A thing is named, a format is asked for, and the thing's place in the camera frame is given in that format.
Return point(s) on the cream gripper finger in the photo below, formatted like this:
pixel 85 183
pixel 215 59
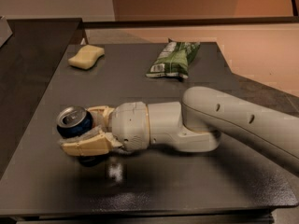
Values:
pixel 93 143
pixel 101 116

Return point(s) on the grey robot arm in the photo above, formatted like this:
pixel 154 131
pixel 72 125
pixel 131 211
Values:
pixel 194 124

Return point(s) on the grey object at left edge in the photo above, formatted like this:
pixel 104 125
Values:
pixel 5 31

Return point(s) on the green chip bag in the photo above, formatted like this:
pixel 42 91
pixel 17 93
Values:
pixel 174 60

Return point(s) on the yellow sponge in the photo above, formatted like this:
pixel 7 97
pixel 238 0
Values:
pixel 86 57

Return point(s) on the blue pepsi can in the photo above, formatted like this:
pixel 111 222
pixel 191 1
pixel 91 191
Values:
pixel 74 121

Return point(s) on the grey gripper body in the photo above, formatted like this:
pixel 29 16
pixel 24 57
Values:
pixel 129 123

